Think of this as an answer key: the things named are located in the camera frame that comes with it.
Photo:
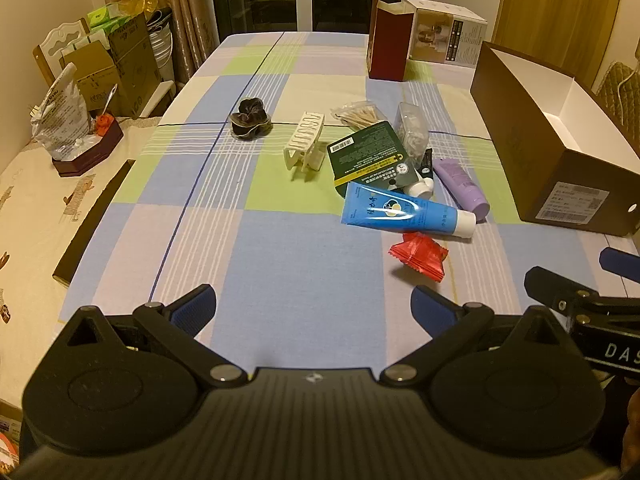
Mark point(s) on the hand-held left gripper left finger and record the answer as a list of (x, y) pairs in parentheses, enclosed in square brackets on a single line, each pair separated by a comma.
[(192, 310)]

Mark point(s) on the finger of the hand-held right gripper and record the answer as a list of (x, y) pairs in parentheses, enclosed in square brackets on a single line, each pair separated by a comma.
[(550, 287), (617, 261)]

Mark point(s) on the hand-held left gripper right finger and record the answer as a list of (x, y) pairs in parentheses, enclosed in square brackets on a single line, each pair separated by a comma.
[(432, 310)]

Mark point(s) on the red snack packet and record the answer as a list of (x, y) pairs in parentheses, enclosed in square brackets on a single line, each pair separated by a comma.
[(420, 255)]

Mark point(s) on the blue tube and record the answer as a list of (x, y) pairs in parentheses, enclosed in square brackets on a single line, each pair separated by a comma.
[(395, 212)]

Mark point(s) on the purple tube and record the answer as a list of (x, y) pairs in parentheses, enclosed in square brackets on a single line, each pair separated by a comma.
[(462, 187)]

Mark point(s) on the brown cardboard box container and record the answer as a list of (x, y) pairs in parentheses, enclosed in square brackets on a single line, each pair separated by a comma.
[(525, 135)]

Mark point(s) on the green face mask packet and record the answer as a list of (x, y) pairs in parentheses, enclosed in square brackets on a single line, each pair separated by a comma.
[(370, 155)]

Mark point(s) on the white hair claw clip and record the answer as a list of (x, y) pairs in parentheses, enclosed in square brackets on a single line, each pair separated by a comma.
[(305, 142)]

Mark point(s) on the person's right forearm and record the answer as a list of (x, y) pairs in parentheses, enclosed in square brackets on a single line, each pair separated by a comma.
[(632, 427)]

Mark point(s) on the checkered tablecloth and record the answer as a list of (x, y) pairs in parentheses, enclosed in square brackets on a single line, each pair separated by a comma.
[(280, 240)]

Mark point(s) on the small black white tube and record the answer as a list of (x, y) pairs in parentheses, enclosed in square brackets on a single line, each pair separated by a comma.
[(420, 185)]

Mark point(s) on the wicker chair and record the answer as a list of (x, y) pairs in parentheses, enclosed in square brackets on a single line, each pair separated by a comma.
[(617, 90)]

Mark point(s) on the beige embroidered cloth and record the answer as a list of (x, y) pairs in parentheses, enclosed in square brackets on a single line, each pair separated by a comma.
[(35, 220)]

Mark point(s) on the dark red tray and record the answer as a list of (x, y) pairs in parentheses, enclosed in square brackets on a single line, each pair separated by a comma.
[(100, 152)]

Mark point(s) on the clear plastic bag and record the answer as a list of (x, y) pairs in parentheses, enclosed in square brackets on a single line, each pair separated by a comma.
[(412, 127)]

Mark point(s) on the dark scrunchie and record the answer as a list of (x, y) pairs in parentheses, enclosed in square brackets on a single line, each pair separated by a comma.
[(249, 119)]

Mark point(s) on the bag of cotton swabs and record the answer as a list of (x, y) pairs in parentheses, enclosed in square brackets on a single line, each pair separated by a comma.
[(357, 115)]

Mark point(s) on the white printed plastic bag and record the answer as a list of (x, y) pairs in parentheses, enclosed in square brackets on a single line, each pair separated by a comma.
[(60, 115)]

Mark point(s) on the tall cardboard box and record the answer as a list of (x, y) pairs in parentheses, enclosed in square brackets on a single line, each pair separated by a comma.
[(132, 70)]

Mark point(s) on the low cardboard box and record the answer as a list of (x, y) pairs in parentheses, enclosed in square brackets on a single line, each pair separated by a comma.
[(95, 75)]

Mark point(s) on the white bucket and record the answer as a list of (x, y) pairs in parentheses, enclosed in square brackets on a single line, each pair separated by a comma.
[(162, 47)]

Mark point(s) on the yellow curtain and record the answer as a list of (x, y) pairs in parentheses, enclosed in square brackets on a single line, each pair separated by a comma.
[(550, 5)]

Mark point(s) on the dark red box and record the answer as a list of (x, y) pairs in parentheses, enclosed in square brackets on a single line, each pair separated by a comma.
[(387, 45)]

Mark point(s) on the white printed box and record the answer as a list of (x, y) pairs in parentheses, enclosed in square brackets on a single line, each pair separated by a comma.
[(445, 32)]

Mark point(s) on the beige curtain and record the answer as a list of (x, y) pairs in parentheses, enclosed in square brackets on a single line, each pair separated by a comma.
[(185, 10)]

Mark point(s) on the white chair back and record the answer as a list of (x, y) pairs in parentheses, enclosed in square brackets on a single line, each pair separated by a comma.
[(60, 37)]

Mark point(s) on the green tissue packs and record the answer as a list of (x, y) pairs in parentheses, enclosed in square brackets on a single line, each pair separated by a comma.
[(107, 16)]

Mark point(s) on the yellow plastic bag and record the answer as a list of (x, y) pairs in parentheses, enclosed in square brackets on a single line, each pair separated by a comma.
[(140, 5)]

